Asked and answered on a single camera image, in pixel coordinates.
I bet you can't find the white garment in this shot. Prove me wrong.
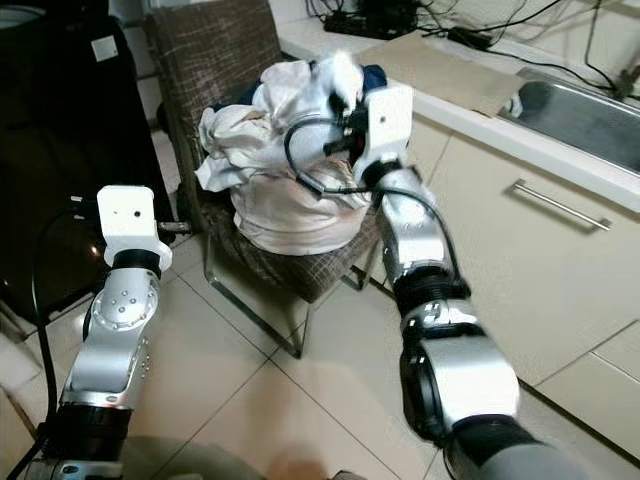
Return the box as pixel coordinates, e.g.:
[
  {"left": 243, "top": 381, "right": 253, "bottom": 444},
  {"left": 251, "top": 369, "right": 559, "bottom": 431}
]
[{"left": 197, "top": 50, "right": 373, "bottom": 203}]

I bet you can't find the black washing machine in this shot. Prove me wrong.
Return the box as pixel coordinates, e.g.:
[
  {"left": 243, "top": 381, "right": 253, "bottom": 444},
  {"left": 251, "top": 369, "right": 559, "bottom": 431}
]
[{"left": 0, "top": 8, "right": 163, "bottom": 323}]

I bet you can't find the dark blue garment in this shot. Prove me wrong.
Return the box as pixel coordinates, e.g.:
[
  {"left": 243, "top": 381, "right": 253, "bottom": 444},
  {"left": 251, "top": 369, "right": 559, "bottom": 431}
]
[{"left": 358, "top": 64, "right": 388, "bottom": 103}]

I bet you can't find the beige counter mat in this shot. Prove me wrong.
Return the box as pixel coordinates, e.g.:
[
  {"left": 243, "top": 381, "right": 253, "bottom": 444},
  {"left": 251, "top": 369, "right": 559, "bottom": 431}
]
[{"left": 358, "top": 33, "right": 528, "bottom": 118}]

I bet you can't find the beige pink garment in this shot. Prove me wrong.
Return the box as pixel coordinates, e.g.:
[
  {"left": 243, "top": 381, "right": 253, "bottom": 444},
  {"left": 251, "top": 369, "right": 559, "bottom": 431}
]
[{"left": 228, "top": 178, "right": 381, "bottom": 258}]

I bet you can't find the black power strip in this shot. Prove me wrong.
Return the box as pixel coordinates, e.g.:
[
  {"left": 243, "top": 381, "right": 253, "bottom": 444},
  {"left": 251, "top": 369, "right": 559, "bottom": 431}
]
[{"left": 320, "top": 0, "right": 423, "bottom": 42}]

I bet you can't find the black power adapter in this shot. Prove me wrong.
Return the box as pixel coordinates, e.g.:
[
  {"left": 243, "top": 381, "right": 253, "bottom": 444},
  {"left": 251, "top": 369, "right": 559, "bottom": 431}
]
[{"left": 445, "top": 24, "right": 493, "bottom": 50}]

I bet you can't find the white label sticker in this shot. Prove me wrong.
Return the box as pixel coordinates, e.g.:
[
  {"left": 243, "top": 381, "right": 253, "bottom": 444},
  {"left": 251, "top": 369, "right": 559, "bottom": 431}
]
[{"left": 90, "top": 36, "right": 119, "bottom": 64}]

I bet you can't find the brown woven metal-leg chair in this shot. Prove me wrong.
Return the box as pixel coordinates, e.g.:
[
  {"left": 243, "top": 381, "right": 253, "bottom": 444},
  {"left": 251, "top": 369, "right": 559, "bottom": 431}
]
[{"left": 144, "top": 0, "right": 383, "bottom": 361}]

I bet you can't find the cream kitchen cabinet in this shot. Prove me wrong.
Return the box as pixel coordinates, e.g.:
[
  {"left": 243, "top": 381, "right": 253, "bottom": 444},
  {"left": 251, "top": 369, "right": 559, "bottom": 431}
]
[{"left": 275, "top": 18, "right": 640, "bottom": 446}]

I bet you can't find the stainless steel sink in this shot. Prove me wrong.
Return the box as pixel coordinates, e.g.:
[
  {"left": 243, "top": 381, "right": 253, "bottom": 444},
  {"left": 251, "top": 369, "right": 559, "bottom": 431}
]
[{"left": 498, "top": 74, "right": 640, "bottom": 179}]

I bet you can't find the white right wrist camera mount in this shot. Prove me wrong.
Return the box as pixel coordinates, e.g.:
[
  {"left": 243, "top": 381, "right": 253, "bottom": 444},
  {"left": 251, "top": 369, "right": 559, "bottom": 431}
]
[{"left": 360, "top": 83, "right": 417, "bottom": 168}]

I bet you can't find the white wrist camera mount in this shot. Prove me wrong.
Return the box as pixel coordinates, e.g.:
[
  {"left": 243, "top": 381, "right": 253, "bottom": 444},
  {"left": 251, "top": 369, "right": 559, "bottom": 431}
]
[
  {"left": 360, "top": 83, "right": 417, "bottom": 168},
  {"left": 96, "top": 185, "right": 174, "bottom": 273}
]

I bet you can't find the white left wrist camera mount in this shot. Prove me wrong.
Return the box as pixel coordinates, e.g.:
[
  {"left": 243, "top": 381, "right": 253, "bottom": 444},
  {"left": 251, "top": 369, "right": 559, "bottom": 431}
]
[{"left": 96, "top": 185, "right": 174, "bottom": 273}]

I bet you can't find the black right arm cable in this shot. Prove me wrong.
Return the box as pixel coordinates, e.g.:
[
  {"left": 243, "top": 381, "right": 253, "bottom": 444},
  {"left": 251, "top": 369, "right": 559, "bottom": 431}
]
[{"left": 283, "top": 113, "right": 461, "bottom": 281}]

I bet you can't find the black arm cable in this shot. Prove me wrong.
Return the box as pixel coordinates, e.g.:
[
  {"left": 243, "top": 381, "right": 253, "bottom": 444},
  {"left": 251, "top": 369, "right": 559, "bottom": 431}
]
[
  {"left": 283, "top": 113, "right": 461, "bottom": 281},
  {"left": 8, "top": 203, "right": 103, "bottom": 480}
]

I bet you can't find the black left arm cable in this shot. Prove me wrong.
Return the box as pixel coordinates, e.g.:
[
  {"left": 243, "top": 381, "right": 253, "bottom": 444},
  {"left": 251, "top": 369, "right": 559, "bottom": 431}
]
[{"left": 8, "top": 203, "right": 103, "bottom": 480}]

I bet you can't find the black counter power cable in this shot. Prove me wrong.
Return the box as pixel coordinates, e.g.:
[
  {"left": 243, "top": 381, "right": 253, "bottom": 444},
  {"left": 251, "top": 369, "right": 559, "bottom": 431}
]
[{"left": 485, "top": 38, "right": 640, "bottom": 103}]

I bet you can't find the silver cabinet door handle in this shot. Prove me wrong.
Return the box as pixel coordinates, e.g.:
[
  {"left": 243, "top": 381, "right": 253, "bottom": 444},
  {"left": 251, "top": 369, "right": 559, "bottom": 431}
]
[{"left": 510, "top": 178, "right": 613, "bottom": 233}]

